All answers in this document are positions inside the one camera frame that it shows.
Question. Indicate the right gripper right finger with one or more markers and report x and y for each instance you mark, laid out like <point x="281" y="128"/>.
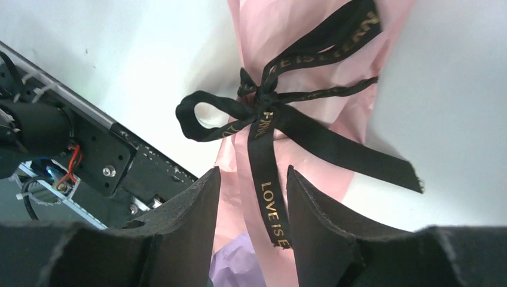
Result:
<point x="335" y="246"/>

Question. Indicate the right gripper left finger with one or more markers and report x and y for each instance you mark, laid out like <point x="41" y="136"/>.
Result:
<point x="167" y="246"/>

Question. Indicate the black printed ribbon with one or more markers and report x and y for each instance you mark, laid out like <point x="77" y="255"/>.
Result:
<point x="205" y="117"/>

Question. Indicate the pink flower bouquet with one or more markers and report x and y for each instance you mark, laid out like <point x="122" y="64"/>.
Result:
<point x="308" y="88"/>

